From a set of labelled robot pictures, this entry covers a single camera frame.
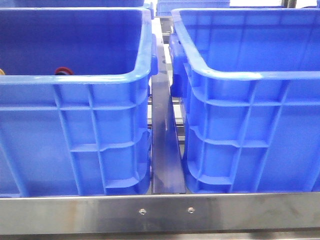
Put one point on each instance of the red mushroom push button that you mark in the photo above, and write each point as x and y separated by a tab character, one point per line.
63	71

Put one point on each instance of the blue plastic crate left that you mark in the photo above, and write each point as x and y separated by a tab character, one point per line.
84	134

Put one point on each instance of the blue plastic crate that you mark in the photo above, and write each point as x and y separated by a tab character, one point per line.
84	134
250	81

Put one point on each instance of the blue plastic crate right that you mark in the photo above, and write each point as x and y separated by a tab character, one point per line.
250	81

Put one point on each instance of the blue crate rear right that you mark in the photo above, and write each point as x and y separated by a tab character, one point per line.
164	7

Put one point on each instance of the yellow mushroom push button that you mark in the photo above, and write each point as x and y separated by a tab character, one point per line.
2	73

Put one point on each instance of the blue crate rear left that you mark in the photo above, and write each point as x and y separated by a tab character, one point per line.
147	4

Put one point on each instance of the left rail screw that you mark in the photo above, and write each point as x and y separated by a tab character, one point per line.
142	211

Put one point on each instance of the rail screw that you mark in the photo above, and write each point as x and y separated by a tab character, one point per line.
142	211
191	210

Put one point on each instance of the right rail screw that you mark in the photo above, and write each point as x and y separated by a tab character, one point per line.
191	210

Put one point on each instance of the stainless steel front rail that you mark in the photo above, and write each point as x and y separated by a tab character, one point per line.
164	213

